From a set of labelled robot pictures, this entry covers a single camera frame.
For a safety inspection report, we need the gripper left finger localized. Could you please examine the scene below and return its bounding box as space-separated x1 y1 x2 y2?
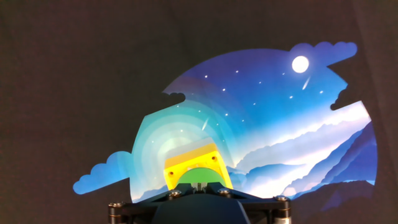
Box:
108 182 200 224

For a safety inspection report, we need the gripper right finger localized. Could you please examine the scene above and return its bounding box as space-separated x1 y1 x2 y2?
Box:
198 182 292 224

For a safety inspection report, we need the yellow box green push button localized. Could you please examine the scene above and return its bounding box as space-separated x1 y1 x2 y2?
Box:
163 136 234 191

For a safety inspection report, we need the black t-shirt with sky print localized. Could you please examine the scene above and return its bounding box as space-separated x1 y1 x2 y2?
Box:
0 0 398 224

